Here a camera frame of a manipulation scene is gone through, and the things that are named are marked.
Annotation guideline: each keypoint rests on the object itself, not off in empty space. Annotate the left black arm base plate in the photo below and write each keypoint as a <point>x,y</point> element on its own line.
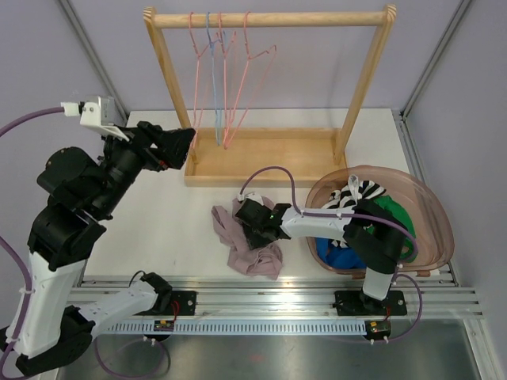
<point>181,302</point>

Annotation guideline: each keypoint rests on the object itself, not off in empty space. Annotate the wooden clothes rack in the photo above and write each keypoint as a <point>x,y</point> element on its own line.
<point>309,153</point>

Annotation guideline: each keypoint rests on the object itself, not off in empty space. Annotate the white slotted cable duct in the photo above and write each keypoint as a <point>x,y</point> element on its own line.
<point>224,327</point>

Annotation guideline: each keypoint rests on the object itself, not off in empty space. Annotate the aluminium rail base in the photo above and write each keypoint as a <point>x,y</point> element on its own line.
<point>298,297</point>

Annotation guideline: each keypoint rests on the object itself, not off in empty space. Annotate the blue tank top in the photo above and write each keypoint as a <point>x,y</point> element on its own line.
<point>332,254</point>

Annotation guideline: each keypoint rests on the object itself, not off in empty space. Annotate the pink hanger of striped top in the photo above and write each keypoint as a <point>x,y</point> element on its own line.
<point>225,46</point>

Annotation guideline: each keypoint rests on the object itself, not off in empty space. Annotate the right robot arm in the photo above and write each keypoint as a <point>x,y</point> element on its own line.
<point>373,233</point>

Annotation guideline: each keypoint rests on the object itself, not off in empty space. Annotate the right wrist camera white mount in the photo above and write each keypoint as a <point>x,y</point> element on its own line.
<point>256,197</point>

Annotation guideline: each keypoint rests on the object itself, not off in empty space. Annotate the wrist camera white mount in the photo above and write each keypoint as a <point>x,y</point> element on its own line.
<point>98,114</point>
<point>256,197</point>

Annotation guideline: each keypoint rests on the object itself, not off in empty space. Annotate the blue wire hanger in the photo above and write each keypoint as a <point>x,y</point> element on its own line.
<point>212,43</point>

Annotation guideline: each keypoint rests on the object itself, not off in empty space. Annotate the pink wire hanger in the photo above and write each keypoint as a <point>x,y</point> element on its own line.
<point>199,54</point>

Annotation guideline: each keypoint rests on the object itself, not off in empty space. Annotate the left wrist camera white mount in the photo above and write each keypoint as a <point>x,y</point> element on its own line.
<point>98,114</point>

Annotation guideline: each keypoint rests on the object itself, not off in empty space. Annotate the pink tank top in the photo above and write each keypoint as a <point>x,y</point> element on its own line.
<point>264,261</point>

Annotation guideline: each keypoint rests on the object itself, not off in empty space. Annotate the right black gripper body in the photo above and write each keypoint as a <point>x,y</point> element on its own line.
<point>255,236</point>

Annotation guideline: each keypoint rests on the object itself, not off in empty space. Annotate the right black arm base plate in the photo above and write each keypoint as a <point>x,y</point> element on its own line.
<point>357,304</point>

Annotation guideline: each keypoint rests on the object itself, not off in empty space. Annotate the black white striped tank top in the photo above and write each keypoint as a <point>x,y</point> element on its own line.
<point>354,191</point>

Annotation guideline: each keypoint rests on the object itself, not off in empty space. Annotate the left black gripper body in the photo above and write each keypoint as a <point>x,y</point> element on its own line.
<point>152,157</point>

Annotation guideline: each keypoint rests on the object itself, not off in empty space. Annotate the translucent pink plastic basket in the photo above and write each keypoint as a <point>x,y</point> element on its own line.
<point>433,231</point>

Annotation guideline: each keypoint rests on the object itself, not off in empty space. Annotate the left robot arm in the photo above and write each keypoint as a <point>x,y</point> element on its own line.
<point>47,332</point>

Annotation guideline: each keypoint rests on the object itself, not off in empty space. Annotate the green tank top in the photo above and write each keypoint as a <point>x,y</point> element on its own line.
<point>399,212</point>

